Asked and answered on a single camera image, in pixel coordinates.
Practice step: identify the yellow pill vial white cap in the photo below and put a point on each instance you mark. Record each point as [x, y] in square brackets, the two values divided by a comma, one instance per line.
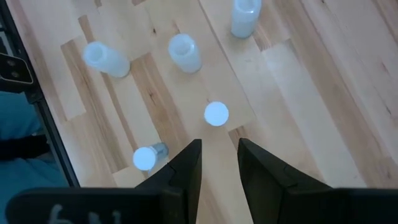
[216, 113]

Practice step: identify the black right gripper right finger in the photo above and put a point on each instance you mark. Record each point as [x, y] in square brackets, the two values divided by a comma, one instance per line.
[280, 199]

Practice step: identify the translucent white pill vial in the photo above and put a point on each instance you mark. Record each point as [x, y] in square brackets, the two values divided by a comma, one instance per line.
[105, 60]
[245, 18]
[185, 53]

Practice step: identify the black metal rig frame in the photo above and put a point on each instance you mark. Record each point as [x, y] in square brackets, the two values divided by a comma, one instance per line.
[46, 123]

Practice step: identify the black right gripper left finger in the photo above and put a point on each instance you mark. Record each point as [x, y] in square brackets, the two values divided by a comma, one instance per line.
[174, 199]

